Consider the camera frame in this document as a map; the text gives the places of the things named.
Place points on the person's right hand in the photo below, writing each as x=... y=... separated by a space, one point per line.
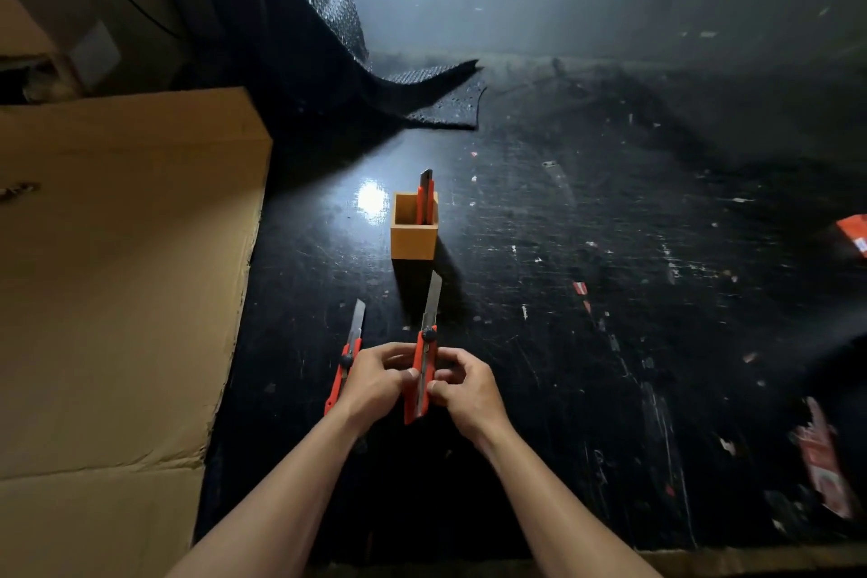
x=474 y=398

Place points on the person's left hand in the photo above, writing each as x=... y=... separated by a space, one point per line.
x=369 y=388

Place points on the person's right thumb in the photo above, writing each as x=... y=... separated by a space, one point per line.
x=439 y=393

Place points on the person's right middle finger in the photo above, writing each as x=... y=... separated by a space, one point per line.
x=448 y=376

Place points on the person's left thumb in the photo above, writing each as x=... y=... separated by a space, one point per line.
x=405 y=378

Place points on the red utility knife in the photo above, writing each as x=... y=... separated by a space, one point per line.
x=425 y=198
x=351 y=344
x=425 y=354

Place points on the person's left forearm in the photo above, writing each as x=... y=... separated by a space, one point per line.
x=284 y=503

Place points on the person's right forearm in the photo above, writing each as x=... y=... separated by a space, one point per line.
x=562 y=510

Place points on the small wooden box holder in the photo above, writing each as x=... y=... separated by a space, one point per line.
x=413 y=240

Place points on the large brown cardboard sheet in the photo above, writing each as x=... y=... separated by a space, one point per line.
x=115 y=300

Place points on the black textured rubber mat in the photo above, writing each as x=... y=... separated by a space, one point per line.
x=338 y=35

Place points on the red and white packet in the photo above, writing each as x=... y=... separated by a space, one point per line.
x=823 y=459

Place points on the orange paper scrap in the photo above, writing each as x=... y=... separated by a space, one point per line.
x=856 y=232

